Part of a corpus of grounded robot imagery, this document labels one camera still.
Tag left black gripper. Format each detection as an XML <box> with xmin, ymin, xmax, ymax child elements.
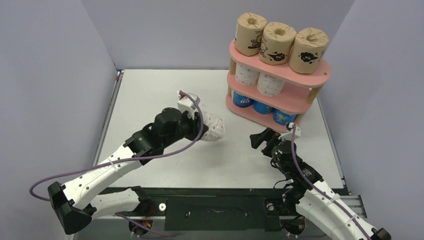
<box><xmin>163</xmin><ymin>108</ymin><xmax>208</xmax><ymax>148</ymax></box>

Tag floral paper roll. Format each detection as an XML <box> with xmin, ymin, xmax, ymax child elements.
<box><xmin>257</xmin><ymin>72</ymin><xmax>285</xmax><ymax>97</ymax></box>
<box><xmin>200</xmin><ymin>111</ymin><xmax>225</xmax><ymax>142</ymax></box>

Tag pink three-tier shelf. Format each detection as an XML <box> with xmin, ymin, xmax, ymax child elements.
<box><xmin>225</xmin><ymin>39</ymin><xmax>332</xmax><ymax>132</ymax></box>

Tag brown roll cartoon print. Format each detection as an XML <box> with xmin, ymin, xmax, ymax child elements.
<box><xmin>259</xmin><ymin>22</ymin><xmax>297</xmax><ymax>66</ymax></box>

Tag brown roll black print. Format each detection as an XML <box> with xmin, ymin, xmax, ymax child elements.
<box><xmin>288</xmin><ymin>27</ymin><xmax>330</xmax><ymax>74</ymax></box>

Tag brown roll with barcode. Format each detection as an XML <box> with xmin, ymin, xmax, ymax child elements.
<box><xmin>234</xmin><ymin>12</ymin><xmax>268</xmax><ymax>56</ymax></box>

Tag blue paper roll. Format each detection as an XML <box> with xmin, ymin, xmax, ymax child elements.
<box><xmin>231</xmin><ymin>91</ymin><xmax>255</xmax><ymax>108</ymax></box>

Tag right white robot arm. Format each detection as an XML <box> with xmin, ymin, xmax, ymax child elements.
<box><xmin>249</xmin><ymin>123</ymin><xmax>392</xmax><ymax>240</ymax></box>

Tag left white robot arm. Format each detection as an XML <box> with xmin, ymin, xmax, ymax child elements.
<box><xmin>47</xmin><ymin>107</ymin><xmax>222</xmax><ymax>235</ymax></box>

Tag floral roll on shelf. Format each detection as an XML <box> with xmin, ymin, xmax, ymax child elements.
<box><xmin>235</xmin><ymin>63</ymin><xmax>260</xmax><ymax>86</ymax></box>

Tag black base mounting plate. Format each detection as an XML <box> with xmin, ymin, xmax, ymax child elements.
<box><xmin>114</xmin><ymin>187</ymin><xmax>317</xmax><ymax>233</ymax></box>

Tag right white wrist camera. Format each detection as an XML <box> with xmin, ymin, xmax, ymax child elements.
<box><xmin>278</xmin><ymin>122</ymin><xmax>301</xmax><ymax>141</ymax></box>

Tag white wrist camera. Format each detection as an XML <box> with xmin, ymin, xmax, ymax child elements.
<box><xmin>177</xmin><ymin>93</ymin><xmax>201</xmax><ymax>120</ymax></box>
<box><xmin>278</xmin><ymin>122</ymin><xmax>301</xmax><ymax>141</ymax></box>

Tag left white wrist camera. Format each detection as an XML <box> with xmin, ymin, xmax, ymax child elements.
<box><xmin>177</xmin><ymin>93</ymin><xmax>201</xmax><ymax>120</ymax></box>

